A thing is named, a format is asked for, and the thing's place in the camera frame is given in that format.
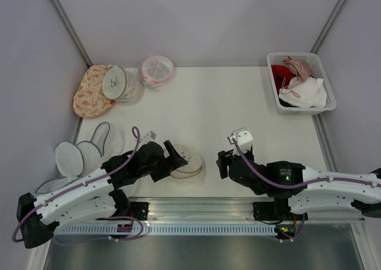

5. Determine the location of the beige round mesh laundry bag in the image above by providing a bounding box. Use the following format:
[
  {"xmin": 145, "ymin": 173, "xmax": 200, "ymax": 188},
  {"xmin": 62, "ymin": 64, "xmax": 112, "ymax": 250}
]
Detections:
[{"xmin": 170, "ymin": 145, "xmax": 203, "ymax": 180}]

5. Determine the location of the pink lace bra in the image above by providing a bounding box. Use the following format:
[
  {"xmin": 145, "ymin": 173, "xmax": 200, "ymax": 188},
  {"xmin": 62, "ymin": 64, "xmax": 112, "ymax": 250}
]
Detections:
[{"xmin": 280, "ymin": 56, "xmax": 313, "ymax": 98}]

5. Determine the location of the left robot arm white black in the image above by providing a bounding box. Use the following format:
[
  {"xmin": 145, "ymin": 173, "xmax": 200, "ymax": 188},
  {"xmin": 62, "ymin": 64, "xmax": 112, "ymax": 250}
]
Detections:
[{"xmin": 12, "ymin": 140, "xmax": 188, "ymax": 249}]

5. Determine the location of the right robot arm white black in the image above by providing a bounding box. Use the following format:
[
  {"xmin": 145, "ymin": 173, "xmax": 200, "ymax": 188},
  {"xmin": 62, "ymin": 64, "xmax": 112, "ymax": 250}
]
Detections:
[{"xmin": 216, "ymin": 150, "xmax": 380, "ymax": 219}]

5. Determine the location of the white grey-trimmed mesh laundry bag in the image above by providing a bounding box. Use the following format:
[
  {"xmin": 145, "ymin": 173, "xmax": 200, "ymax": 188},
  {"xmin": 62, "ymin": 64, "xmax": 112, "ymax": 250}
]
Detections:
[{"xmin": 35, "ymin": 122, "xmax": 125, "ymax": 194}]

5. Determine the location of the beige cylindrical mesh laundry bag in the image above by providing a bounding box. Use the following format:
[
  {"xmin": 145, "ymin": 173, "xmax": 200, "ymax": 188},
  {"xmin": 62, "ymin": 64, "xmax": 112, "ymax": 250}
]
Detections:
[{"xmin": 102, "ymin": 65, "xmax": 145, "ymax": 106}]

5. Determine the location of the floral peach laundry bag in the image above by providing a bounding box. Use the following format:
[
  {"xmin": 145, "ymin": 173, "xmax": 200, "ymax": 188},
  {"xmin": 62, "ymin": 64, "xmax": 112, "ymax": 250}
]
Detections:
[{"xmin": 73, "ymin": 65, "xmax": 115, "ymax": 119}]

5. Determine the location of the pink trimmed mesh laundry bag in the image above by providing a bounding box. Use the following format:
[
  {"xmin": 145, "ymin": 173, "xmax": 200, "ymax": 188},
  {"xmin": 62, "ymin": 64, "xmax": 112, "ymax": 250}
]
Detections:
[{"xmin": 138, "ymin": 55, "xmax": 174, "ymax": 89}]

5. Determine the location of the white bra in basket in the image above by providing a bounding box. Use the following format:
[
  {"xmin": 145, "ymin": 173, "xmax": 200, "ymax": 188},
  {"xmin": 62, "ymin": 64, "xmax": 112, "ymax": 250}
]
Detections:
[{"xmin": 279, "ymin": 77, "xmax": 327, "ymax": 108}]

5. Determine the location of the red garment in basket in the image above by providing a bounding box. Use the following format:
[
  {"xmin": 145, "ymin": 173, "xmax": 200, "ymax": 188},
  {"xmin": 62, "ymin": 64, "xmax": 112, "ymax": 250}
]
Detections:
[{"xmin": 271, "ymin": 65, "xmax": 295, "ymax": 94}]

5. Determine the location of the white plastic basket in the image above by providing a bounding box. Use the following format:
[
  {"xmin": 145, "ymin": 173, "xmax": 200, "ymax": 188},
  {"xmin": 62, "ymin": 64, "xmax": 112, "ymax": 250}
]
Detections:
[{"xmin": 267, "ymin": 52, "xmax": 336, "ymax": 115}]

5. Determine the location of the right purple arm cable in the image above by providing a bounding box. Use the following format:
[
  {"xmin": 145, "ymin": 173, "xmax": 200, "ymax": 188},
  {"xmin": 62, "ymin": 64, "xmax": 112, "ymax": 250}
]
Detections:
[{"xmin": 232, "ymin": 137, "xmax": 381, "ymax": 244}]

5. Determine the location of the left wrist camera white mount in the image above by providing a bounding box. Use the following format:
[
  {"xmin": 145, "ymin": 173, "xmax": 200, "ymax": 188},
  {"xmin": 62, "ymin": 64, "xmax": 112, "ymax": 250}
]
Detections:
[{"xmin": 139, "ymin": 131, "xmax": 157, "ymax": 145}]

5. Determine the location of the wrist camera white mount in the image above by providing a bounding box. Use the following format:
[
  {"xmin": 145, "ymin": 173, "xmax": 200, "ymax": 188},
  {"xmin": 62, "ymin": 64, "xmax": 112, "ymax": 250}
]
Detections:
[
  {"xmin": 227, "ymin": 128, "xmax": 253, "ymax": 154},
  {"xmin": 139, "ymin": 131, "xmax": 157, "ymax": 145}
]

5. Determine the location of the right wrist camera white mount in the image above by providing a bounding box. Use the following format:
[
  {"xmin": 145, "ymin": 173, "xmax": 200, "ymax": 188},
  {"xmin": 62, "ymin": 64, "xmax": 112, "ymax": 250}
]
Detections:
[{"xmin": 227, "ymin": 128, "xmax": 253, "ymax": 154}]

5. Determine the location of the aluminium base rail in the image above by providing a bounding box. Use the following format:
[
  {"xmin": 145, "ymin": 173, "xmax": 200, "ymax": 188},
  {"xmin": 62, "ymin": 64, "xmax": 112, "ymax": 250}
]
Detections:
[{"xmin": 41, "ymin": 196, "xmax": 366, "ymax": 223}]

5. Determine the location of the white slotted cable duct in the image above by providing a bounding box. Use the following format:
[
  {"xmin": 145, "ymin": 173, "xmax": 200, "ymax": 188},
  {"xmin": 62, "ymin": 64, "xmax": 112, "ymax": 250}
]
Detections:
[{"xmin": 60, "ymin": 223, "xmax": 276, "ymax": 236}]

